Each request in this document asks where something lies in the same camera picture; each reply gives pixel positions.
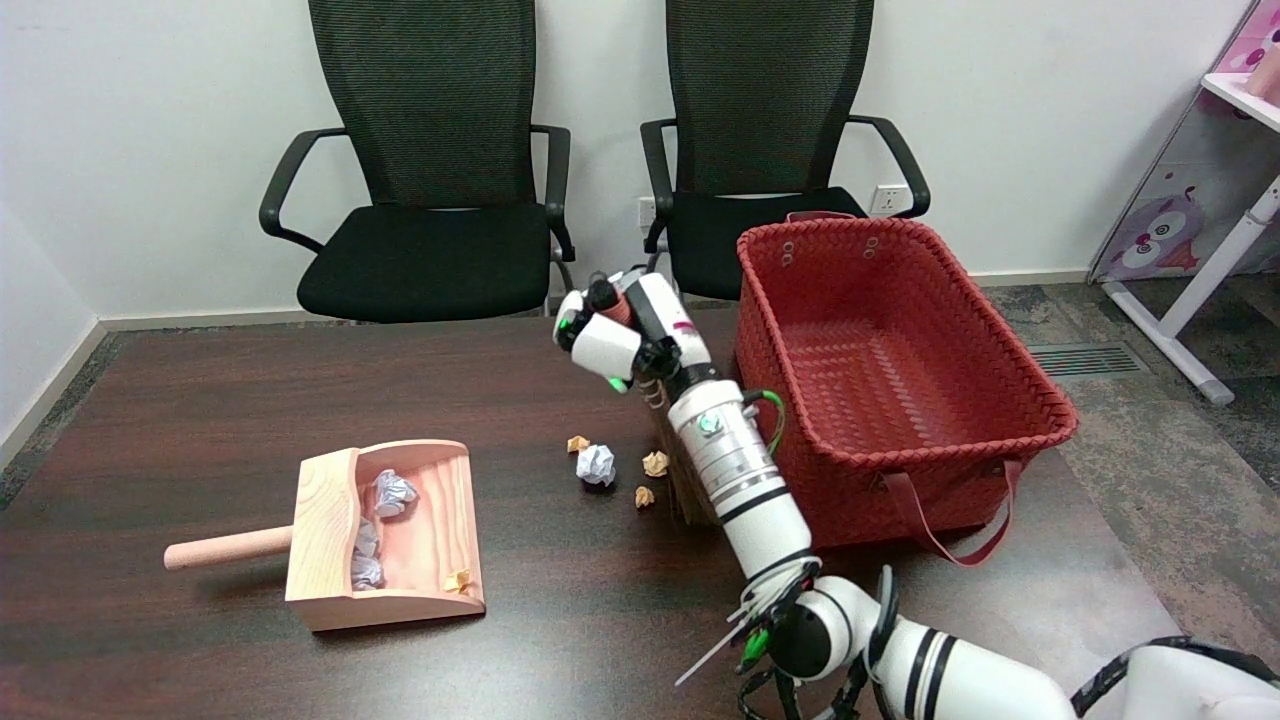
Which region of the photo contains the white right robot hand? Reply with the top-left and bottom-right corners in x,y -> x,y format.
553,268 -> 723,401

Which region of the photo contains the brown straw whisk broom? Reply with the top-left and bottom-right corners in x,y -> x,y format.
588,276 -> 723,529

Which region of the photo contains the black mesh office chair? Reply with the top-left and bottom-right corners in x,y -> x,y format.
258,0 -> 581,324
637,0 -> 933,313

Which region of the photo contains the red woven basket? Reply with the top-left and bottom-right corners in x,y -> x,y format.
735,212 -> 1079,569

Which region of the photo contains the grey floor vent grille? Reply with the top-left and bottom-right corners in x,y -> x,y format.
1018,342 -> 1149,379

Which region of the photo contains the pink owl print cabinet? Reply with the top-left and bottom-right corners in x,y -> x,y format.
1088,0 -> 1280,286

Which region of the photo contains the white metal desk leg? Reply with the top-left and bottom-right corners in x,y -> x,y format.
1100,178 -> 1280,406

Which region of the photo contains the pink cup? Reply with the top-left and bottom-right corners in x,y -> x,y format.
1245,45 -> 1280,101

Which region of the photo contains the wooden dustpan with handle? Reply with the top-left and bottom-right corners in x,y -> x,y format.
163,440 -> 487,633

